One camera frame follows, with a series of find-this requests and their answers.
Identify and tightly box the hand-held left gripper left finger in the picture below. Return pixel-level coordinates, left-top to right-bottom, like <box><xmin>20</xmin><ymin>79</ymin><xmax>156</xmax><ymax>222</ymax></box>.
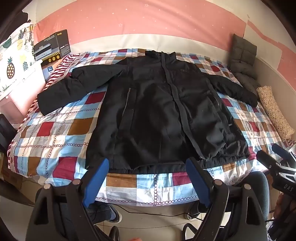
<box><xmin>29</xmin><ymin>158</ymin><xmax>110</xmax><ymax>241</ymax></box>

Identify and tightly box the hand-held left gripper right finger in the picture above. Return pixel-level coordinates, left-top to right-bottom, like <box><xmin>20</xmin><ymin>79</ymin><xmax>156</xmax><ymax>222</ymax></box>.
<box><xmin>185</xmin><ymin>157</ymin><xmax>269</xmax><ymax>241</ymax></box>

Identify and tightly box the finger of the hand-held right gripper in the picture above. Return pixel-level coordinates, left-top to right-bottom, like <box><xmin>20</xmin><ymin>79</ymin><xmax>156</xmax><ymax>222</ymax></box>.
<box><xmin>272</xmin><ymin>144</ymin><xmax>296</xmax><ymax>163</ymax></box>
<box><xmin>257</xmin><ymin>150</ymin><xmax>290</xmax><ymax>177</ymax></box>

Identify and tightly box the black padded jacket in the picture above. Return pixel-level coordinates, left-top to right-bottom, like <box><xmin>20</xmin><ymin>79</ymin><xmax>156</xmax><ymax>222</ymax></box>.
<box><xmin>37</xmin><ymin>50</ymin><xmax>259</xmax><ymax>174</ymax></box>

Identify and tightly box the person's left leg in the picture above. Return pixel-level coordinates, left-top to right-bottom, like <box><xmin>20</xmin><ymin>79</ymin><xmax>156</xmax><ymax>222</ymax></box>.
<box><xmin>87</xmin><ymin>201</ymin><xmax>116</xmax><ymax>225</ymax></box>

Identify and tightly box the dark shoe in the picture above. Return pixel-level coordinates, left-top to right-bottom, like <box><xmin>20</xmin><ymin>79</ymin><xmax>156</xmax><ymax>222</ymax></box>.
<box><xmin>186</xmin><ymin>203</ymin><xmax>207</xmax><ymax>220</ymax></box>

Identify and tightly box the blue sneaker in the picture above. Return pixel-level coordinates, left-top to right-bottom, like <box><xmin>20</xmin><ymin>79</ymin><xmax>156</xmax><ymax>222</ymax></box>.
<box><xmin>108</xmin><ymin>205</ymin><xmax>123</xmax><ymax>224</ymax></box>

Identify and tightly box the speckled bolster pillow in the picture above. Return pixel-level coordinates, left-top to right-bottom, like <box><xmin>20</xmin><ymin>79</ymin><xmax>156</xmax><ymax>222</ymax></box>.
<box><xmin>256</xmin><ymin>86</ymin><xmax>295</xmax><ymax>141</ymax></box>

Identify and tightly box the black office chair base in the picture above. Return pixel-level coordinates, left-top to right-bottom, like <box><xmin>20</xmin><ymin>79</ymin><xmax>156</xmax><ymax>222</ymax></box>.
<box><xmin>108</xmin><ymin>221</ymin><xmax>200</xmax><ymax>241</ymax></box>

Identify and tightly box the plaid bed sheet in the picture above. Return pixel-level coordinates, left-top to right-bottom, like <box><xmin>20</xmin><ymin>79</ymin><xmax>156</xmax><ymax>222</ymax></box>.
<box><xmin>6</xmin><ymin>48</ymin><xmax>292</xmax><ymax>208</ymax></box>

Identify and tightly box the grey quilted cushion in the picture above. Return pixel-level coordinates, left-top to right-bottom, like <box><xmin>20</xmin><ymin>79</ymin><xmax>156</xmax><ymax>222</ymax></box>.
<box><xmin>229</xmin><ymin>34</ymin><xmax>260</xmax><ymax>93</ymax></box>

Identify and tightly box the red white striped cloth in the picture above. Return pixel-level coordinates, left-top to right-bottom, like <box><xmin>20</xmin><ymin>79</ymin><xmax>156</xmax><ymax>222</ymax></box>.
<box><xmin>44</xmin><ymin>54</ymin><xmax>79</xmax><ymax>90</ymax></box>

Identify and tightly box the blue and white box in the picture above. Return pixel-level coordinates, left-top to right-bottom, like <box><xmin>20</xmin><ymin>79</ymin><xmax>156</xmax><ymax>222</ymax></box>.
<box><xmin>41</xmin><ymin>61</ymin><xmax>63</xmax><ymax>82</ymax></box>

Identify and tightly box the black cardboard box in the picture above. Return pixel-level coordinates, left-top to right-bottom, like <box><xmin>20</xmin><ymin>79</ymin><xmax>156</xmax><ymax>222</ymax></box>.
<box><xmin>33</xmin><ymin>29</ymin><xmax>71</xmax><ymax>62</ymax></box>

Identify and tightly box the pineapple print cloth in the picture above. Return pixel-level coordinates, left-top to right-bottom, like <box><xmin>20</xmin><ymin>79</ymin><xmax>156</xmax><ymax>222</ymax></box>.
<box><xmin>0</xmin><ymin>22</ymin><xmax>37</xmax><ymax>98</ymax></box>

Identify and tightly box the black floor cable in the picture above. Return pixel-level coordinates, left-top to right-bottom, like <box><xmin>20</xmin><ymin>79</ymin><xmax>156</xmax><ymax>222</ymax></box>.
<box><xmin>116</xmin><ymin>205</ymin><xmax>203</xmax><ymax>221</ymax></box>

